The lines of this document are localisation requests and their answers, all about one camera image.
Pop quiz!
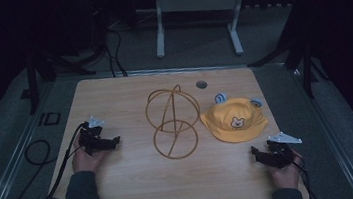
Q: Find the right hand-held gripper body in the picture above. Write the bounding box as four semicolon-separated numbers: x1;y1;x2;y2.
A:
256;129;306;171

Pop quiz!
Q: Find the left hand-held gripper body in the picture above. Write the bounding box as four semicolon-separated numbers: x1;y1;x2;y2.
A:
76;113;118;158

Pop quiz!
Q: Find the yellow bucket hat with ears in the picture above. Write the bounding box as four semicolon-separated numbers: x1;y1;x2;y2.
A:
197;86;272;148

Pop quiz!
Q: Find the gold wire hat stand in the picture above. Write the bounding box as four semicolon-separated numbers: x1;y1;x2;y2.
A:
142;82;207;163

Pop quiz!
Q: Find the person's left hand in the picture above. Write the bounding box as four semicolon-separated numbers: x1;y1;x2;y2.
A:
69;131;111;177

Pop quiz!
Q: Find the person's right hand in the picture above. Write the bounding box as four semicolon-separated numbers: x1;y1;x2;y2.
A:
263;150;306;194

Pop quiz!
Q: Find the grey table grommet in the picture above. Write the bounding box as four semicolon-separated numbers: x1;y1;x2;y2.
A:
195;79;208;90

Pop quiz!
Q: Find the black tripod stand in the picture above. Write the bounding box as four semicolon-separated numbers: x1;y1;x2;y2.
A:
240;0;333;107
8;0;119;117

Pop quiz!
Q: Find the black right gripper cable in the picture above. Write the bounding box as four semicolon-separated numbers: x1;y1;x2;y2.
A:
290;150;321;199

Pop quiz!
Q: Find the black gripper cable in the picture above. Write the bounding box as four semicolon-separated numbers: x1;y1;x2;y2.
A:
22;122;97;199
290;150;321;199

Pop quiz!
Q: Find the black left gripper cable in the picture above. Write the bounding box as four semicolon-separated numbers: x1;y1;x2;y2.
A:
22;122;97;199

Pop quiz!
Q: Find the black floor cable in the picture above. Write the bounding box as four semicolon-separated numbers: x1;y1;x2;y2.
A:
0;137;58;199

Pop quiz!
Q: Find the white metal table frame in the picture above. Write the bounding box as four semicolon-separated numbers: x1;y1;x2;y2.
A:
135;0;294;67

